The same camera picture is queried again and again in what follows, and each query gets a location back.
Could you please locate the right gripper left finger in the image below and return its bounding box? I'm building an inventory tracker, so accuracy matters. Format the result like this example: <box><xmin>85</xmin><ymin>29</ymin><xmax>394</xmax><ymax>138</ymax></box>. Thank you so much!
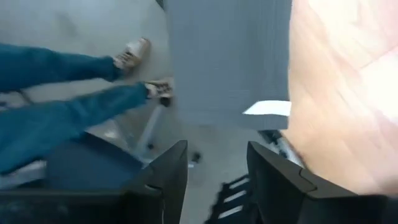
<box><xmin>0</xmin><ymin>139</ymin><xmax>189</xmax><ymax>224</ymax></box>

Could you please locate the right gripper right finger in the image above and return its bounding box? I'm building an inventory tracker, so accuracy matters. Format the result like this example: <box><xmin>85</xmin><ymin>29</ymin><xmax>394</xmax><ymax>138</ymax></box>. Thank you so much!
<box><xmin>246</xmin><ymin>141</ymin><xmax>398</xmax><ymax>224</ymax></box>

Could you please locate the grey waffle-weave towel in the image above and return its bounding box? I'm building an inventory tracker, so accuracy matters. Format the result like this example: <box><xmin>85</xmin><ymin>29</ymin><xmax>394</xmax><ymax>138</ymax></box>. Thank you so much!
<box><xmin>162</xmin><ymin>0</ymin><xmax>294</xmax><ymax>131</ymax></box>

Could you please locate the dark blue chair seat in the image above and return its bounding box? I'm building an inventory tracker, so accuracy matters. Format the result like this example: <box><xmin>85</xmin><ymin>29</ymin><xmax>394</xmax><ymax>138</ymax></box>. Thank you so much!
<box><xmin>43</xmin><ymin>133</ymin><xmax>147</xmax><ymax>191</ymax></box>

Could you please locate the black striped floor mat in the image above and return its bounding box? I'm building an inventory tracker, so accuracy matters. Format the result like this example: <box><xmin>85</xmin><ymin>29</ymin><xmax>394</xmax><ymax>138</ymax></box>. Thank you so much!
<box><xmin>203</xmin><ymin>173</ymin><xmax>261</xmax><ymax>224</ymax></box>

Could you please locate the person's leg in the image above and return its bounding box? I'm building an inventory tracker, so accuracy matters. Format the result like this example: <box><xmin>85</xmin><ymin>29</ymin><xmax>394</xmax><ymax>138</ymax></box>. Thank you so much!
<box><xmin>0</xmin><ymin>37</ymin><xmax>152</xmax><ymax>93</ymax></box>
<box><xmin>0</xmin><ymin>78</ymin><xmax>174</xmax><ymax>175</ymax></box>

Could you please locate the grey chair base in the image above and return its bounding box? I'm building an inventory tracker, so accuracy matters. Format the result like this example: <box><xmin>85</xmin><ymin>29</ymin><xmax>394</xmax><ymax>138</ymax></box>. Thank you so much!
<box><xmin>132</xmin><ymin>96</ymin><xmax>203</xmax><ymax>169</ymax></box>

